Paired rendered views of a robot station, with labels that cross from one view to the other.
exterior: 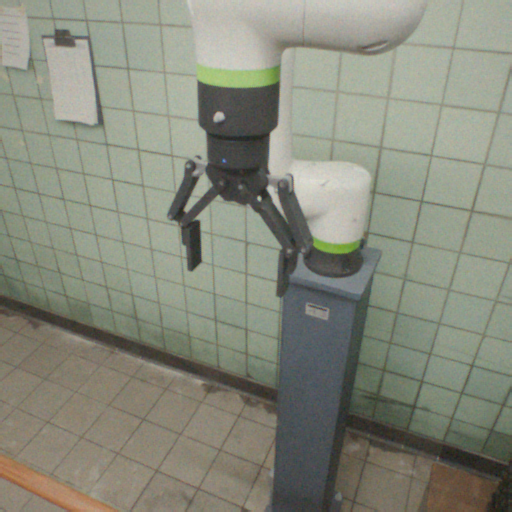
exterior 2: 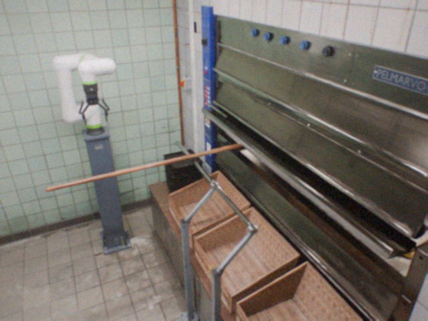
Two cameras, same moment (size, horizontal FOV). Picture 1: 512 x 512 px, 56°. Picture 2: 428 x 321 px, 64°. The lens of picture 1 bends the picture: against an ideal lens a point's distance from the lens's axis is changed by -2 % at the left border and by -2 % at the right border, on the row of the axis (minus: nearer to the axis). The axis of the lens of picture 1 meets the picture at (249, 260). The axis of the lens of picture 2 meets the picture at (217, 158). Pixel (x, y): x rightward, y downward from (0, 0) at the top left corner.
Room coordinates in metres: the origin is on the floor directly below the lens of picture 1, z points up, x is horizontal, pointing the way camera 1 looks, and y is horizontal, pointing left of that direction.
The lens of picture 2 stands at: (-1.50, 1.14, 2.35)
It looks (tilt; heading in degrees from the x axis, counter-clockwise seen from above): 28 degrees down; 311
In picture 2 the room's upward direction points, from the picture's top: straight up
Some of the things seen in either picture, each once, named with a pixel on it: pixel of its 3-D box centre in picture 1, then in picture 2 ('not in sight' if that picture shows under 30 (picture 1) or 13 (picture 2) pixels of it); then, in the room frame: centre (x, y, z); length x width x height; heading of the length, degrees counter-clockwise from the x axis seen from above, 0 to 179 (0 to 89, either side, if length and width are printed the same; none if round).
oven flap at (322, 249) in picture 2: not in sight; (278, 204); (-0.59, -0.53, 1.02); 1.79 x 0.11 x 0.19; 156
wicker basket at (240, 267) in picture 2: not in sight; (243, 255); (-0.50, -0.27, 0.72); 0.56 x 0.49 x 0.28; 157
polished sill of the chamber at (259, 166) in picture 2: not in sight; (283, 186); (-0.60, -0.55, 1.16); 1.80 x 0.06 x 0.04; 156
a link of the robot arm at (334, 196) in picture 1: (333, 204); (90, 115); (1.00, -0.19, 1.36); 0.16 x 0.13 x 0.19; 79
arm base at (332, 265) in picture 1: (340, 239); (94, 126); (1.05, -0.23, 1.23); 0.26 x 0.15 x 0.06; 154
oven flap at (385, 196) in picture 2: not in sight; (285, 132); (-0.59, -0.53, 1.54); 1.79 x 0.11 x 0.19; 156
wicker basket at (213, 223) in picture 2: not in sight; (206, 206); (0.04, -0.51, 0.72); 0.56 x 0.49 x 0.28; 156
